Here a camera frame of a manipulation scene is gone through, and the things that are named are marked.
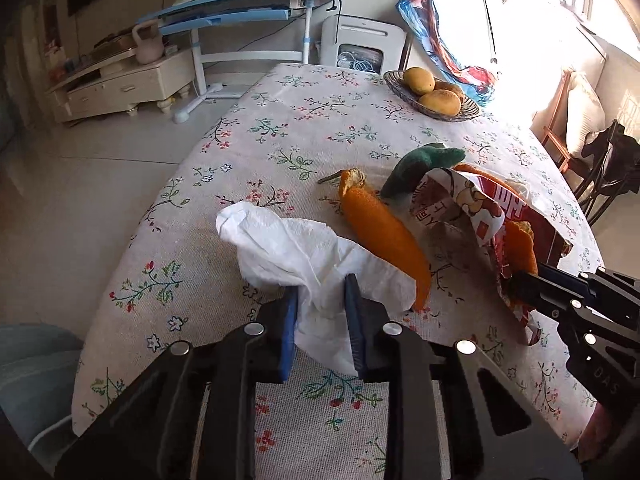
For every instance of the large white tissue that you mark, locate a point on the large white tissue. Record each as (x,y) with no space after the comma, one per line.
(309,255)

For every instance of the yellow mango back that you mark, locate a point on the yellow mango back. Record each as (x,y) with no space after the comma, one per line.
(419,80)

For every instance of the red snack bag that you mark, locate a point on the red snack bag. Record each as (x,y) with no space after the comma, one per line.
(515,235)

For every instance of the white cushion on chair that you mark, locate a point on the white cushion on chair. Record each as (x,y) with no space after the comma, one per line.
(585,115)

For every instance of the orange peel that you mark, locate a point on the orange peel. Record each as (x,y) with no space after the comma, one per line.
(383,234)

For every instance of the floral grey tablecloth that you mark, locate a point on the floral grey tablecloth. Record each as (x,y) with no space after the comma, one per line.
(276,149)

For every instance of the brown mango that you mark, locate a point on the brown mango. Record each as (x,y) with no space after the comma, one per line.
(445,85)

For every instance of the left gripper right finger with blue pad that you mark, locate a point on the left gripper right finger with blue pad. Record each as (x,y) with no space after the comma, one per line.
(352,305)

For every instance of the wooden chair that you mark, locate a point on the wooden chair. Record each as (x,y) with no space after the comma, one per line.
(549,126)

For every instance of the yellow mango front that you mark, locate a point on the yellow mango front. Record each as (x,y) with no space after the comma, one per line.
(442,102)

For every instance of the woven fruit basket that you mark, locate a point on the woven fruit basket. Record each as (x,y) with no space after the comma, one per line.
(393,78)

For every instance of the blue study desk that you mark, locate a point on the blue study desk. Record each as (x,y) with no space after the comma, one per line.
(193,16)

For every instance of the black folding chair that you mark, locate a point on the black folding chair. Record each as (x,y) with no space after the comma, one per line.
(614,171)

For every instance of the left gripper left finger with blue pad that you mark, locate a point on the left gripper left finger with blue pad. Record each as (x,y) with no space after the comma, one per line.
(287,324)

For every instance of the yellow mango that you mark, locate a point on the yellow mango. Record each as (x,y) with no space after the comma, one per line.
(419,80)
(442,102)

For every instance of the pink kettlebell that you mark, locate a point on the pink kettlebell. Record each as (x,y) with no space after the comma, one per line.
(149,42)

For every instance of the colourful blue red towel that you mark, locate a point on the colourful blue red towel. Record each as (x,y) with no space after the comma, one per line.
(422,18)

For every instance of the white tv cabinet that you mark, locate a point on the white tv cabinet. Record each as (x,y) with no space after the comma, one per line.
(121,85)

